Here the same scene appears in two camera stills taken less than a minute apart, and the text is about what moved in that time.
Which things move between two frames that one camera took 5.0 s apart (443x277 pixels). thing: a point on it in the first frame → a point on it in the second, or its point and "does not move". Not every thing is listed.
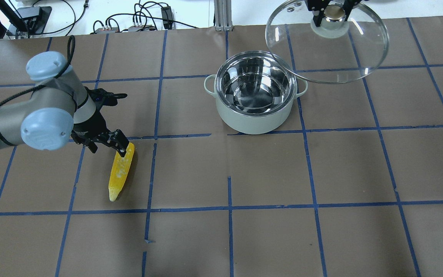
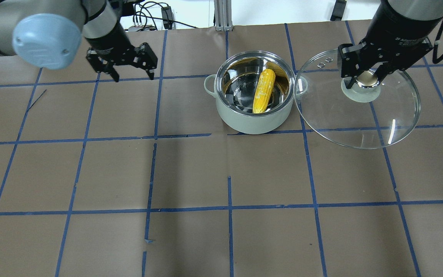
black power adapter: x=166 y=12 does not move
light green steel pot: x=254 y=91 does not move
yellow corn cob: x=120 y=167 → x=263 y=91
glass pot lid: x=339 y=51 → x=366 y=115
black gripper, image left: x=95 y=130 → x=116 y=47
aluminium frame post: x=223 y=15 does not move
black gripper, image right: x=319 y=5 → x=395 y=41
